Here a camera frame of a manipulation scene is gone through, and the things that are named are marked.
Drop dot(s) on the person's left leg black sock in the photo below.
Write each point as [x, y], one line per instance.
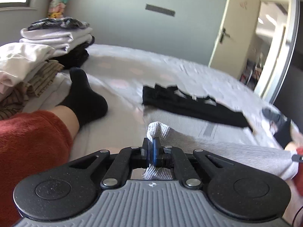
[41, 140]

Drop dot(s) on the grey black raglan shirt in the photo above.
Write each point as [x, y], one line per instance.
[190, 123]

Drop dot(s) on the cream bedroom door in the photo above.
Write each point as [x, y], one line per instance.
[236, 31]

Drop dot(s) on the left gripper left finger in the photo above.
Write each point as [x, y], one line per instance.
[123, 163]

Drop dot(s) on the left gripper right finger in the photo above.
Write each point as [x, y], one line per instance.
[175, 159]

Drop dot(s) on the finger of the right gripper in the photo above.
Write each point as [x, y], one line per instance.
[297, 158]

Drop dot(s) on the dark grey crumpled garment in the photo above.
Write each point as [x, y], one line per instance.
[273, 117]

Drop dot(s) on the stack of folded clothes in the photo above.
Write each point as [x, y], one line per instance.
[69, 37]

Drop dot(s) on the striped brown garment pile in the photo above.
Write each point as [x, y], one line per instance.
[27, 70]

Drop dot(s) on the grey wall switch panel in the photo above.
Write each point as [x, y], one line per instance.
[161, 10]

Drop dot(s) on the pink dotted bed sheet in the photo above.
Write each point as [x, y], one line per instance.
[119, 74]

